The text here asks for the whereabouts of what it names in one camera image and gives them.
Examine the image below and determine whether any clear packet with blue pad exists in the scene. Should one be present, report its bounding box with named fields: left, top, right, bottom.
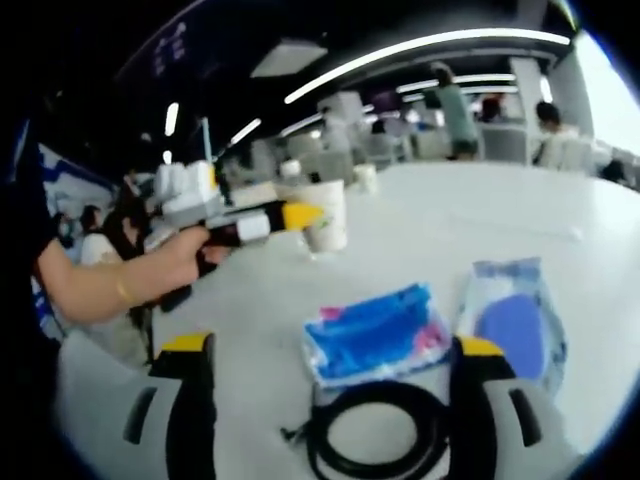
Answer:
left=456, top=256, right=570, bottom=397

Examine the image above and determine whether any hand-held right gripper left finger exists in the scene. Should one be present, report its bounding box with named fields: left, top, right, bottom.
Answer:
left=118, top=331, right=220, bottom=480

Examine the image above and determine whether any long ceiling light strip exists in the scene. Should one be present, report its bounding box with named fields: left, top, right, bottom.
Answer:
left=283, top=26, right=572, bottom=105

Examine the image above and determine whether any blue and pink packet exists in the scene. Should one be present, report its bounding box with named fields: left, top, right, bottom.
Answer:
left=301, top=281, right=454, bottom=392

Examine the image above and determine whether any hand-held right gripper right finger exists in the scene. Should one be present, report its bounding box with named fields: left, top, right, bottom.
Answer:
left=447, top=335, right=577, bottom=480

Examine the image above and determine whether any paper cup green print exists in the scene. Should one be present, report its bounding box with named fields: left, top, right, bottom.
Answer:
left=276, top=179, right=349, bottom=254

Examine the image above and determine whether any black cable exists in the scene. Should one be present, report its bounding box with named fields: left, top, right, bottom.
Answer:
left=281, top=381, right=452, bottom=480

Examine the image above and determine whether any blue and white banner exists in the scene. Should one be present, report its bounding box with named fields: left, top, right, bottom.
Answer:
left=38, top=143, right=114, bottom=236

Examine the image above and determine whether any person's left hand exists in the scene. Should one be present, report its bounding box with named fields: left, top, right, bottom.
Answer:
left=134, top=227, right=232, bottom=304

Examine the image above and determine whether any plain white paper cup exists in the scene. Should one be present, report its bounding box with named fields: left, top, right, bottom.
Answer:
left=352, top=164, right=379, bottom=196

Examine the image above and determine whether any ceiling air conditioner panel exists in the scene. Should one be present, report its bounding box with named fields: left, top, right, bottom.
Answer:
left=248, top=38, right=330, bottom=80

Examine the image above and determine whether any gold bracelet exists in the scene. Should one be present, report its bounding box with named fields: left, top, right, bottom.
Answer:
left=115, top=269, right=136, bottom=306

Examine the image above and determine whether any white table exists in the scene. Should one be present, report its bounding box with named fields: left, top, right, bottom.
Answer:
left=54, top=159, right=640, bottom=480

